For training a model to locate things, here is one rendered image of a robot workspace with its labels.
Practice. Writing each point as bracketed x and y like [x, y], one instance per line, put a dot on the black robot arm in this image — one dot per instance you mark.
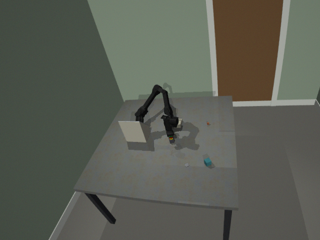
[142, 111]

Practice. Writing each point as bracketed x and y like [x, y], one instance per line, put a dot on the teal cube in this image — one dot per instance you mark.
[207, 161]

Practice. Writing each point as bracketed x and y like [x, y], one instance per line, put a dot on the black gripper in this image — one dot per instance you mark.
[168, 129]

